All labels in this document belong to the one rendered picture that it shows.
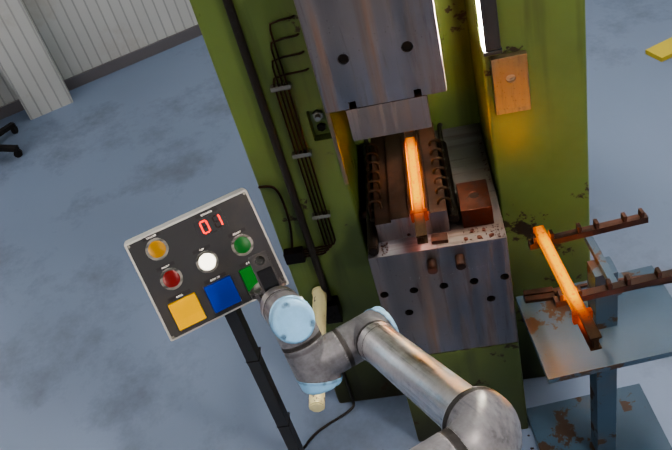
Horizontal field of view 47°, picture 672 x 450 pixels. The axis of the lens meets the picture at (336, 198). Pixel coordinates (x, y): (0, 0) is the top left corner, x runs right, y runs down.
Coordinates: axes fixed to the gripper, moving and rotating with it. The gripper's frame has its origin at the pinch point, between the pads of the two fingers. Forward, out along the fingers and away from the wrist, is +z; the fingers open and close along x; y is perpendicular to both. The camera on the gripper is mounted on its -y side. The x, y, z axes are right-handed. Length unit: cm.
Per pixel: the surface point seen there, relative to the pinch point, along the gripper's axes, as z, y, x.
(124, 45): 375, -109, 6
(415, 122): -8, -21, 50
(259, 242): 11.1, -7.1, 4.3
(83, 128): 329, -66, -41
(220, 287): 10.3, -1.0, -9.8
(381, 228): 13.3, 4.5, 36.6
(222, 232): 11.1, -13.7, -3.3
